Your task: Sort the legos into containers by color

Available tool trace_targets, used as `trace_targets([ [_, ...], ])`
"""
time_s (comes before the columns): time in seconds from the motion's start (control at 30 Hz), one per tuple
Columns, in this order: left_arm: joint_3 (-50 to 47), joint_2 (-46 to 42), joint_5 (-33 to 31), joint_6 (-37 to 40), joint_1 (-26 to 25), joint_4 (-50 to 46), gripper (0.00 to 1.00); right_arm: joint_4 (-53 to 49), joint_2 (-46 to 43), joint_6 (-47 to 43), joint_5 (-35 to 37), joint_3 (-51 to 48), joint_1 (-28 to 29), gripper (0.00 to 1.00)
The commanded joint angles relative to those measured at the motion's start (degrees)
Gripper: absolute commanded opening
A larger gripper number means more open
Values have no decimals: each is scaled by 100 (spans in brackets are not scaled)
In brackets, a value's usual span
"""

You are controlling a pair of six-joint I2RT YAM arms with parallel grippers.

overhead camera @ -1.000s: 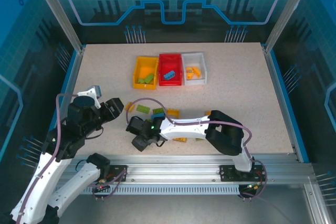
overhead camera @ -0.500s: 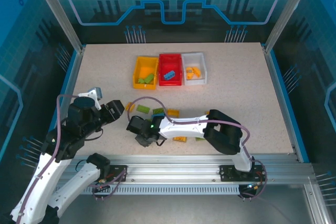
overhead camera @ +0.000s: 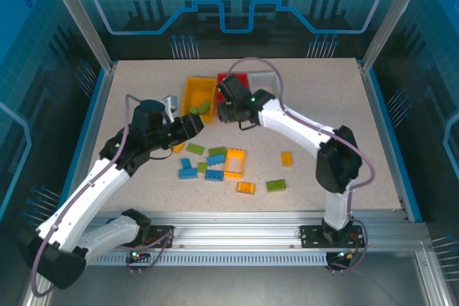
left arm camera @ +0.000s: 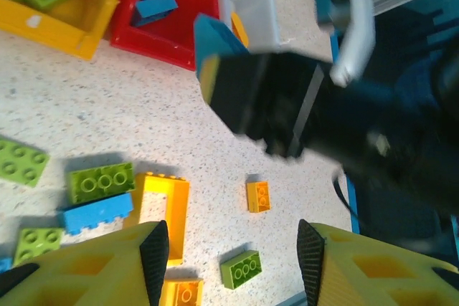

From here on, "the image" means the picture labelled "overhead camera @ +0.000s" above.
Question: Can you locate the metal sheet shelf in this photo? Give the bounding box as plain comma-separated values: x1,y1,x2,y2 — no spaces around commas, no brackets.
44,264,431,306

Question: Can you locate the white plastic bin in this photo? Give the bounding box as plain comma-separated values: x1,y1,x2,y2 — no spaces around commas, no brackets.
248,71,279,95

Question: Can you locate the aluminium frame post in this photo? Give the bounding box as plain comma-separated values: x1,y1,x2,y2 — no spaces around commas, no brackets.
39,0,118,72
360,0,435,72

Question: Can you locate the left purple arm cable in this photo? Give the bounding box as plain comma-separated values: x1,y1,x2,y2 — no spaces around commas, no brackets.
31,94,176,298

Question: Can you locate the power connector with green light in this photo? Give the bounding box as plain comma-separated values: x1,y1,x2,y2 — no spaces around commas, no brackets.
126,244,151,264
328,248,359,267

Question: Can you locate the yellow lego window frame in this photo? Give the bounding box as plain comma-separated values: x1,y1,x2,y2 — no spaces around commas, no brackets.
224,148,247,179

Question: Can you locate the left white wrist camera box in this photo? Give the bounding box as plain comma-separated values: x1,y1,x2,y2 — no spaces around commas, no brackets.
163,95,180,113

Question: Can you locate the red plastic bin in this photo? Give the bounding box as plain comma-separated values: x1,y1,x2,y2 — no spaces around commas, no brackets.
216,72,250,120

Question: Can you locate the slotted grey cable duct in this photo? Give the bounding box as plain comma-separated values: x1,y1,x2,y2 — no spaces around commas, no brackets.
85,252,329,267

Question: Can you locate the yellow plastic bin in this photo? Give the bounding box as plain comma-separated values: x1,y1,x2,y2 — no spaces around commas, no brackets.
181,75,218,124

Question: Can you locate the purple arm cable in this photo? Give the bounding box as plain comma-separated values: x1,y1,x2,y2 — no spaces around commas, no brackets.
228,57,376,273
31,94,176,298

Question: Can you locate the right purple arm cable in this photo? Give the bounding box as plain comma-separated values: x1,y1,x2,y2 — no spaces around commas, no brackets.
228,57,376,273

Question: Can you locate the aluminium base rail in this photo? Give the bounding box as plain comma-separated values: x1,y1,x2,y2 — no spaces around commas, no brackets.
46,211,430,254

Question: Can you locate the blue table side rail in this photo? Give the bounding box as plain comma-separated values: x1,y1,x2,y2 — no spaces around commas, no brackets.
52,67,118,224
360,65,425,224

